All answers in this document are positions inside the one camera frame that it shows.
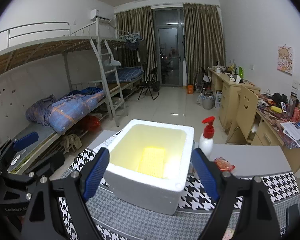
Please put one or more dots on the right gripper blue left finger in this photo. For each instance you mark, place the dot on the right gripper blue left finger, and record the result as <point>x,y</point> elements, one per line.
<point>43,219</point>

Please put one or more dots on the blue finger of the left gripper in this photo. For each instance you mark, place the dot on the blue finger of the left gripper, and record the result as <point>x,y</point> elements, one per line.
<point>25,141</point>

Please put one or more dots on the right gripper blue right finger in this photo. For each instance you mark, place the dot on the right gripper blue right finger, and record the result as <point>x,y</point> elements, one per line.
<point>257,217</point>

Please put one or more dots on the white pump bottle red cap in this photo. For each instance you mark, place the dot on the white pump bottle red cap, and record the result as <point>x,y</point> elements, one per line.
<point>206,139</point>

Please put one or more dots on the white appliance control panel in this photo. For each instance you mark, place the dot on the white appliance control panel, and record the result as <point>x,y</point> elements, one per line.
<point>104,139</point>

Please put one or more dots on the red snack packet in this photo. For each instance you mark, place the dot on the red snack packet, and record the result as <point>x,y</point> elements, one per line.
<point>224,165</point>

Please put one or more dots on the white styrofoam box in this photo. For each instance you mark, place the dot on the white styrofoam box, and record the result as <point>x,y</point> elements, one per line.
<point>149,163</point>

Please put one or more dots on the red bag under bed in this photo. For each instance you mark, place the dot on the red bag under bed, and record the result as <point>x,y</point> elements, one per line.
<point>90,123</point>

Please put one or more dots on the blue plaid quilt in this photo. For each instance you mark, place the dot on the blue plaid quilt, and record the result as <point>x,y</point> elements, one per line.
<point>64,113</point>

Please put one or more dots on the grey bucket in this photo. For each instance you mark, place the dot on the grey bucket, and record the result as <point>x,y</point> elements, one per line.
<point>208,100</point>

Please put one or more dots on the houndstooth table cloth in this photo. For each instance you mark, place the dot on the houndstooth table cloth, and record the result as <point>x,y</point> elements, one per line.
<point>116,219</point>

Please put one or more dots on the orange box on floor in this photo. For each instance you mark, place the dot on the orange box on floor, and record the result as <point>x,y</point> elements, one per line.
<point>190,89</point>

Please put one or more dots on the wooden smiley chair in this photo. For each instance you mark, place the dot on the wooden smiley chair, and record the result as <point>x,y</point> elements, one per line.
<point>242,128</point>

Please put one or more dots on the far wooden desk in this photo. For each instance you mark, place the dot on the far wooden desk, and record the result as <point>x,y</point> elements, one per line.
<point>227,96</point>

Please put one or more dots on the wooden desk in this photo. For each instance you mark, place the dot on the wooden desk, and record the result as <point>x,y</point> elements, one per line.
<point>227,96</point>
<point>270,132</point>

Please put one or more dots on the black folding chair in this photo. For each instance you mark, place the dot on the black folding chair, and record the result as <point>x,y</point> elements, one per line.
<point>151,85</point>

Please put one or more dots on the near wooden desk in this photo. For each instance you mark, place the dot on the near wooden desk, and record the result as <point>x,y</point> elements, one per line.
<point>270,132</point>

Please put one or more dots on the yellow object on desk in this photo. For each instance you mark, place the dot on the yellow object on desk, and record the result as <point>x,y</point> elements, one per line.
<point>276,109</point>

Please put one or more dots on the green bottle on desk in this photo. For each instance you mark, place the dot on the green bottle on desk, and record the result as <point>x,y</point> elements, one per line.
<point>240,72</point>

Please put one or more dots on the blue mattress far bed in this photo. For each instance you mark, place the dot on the blue mattress far bed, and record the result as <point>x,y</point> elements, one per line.
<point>125,75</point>

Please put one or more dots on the metal bunk bed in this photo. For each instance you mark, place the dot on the metal bunk bed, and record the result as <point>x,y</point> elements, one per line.
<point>45,58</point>

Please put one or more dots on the white printed papers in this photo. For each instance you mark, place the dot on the white printed papers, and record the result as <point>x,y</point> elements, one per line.
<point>292,130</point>

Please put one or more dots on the white clothes hanger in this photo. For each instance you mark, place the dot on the white clothes hanger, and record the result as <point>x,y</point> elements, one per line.
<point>111,61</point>

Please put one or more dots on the right brown curtain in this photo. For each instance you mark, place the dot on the right brown curtain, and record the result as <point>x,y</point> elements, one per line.
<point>204,40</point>

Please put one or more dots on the brown curtain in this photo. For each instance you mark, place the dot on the brown curtain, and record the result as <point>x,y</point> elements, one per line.
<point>204,40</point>
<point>136,26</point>

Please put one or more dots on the glass balcony door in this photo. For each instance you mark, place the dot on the glass balcony door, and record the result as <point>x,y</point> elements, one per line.
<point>169,44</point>

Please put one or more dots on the left brown curtain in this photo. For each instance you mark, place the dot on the left brown curtain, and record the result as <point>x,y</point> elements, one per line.
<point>136,26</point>

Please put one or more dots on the white air conditioner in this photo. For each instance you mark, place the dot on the white air conditioner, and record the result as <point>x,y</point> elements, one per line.
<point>96,13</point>

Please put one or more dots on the anime girl wall poster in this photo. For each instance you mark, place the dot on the anime girl wall poster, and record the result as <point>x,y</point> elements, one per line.
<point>285,59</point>

